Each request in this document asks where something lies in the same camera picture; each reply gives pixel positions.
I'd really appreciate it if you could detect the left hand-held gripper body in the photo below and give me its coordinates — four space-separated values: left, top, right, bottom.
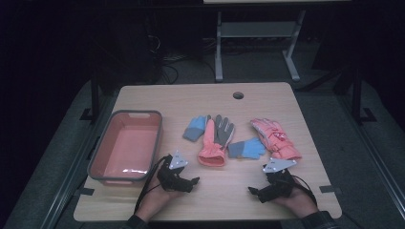
156 150 192 193

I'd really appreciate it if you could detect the black post with foot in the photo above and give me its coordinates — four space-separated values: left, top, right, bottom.
351 65 377 126
79 68 101 122

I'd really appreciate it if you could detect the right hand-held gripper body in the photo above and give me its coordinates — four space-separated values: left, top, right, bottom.
262 157 298 198

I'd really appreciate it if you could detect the person's left hand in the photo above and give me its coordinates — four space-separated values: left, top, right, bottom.
136 177 181 222

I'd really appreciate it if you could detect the pink glove with grey palm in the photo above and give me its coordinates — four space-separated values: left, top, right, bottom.
197 114 236 168

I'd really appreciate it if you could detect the black tape strip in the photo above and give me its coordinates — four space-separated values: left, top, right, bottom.
74 187 96 197
318 185 342 195

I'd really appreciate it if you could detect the blue and grey glove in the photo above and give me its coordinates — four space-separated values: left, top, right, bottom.
181 114 212 143
227 136 267 160

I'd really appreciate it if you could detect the person's right hand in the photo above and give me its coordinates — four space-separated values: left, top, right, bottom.
272 178 319 219

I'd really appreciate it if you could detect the pink patterned ski glove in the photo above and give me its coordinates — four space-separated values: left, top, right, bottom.
249 117 303 161

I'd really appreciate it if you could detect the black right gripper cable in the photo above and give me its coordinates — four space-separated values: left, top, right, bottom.
290 175 318 206

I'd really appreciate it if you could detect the pink basin with grey rim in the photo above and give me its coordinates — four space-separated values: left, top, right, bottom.
87 109 163 186

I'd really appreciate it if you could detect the bundle of floor cables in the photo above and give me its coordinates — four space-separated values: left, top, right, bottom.
146 32 218 85

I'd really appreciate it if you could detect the grey metal stand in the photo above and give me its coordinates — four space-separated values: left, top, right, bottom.
214 10 308 83

